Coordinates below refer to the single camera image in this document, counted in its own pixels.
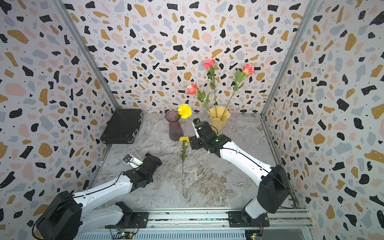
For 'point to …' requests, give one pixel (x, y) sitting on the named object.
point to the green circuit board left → (127, 234)
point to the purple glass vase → (175, 131)
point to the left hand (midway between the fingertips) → (150, 159)
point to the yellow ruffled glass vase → (219, 115)
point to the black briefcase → (122, 126)
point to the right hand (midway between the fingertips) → (195, 138)
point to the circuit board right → (253, 235)
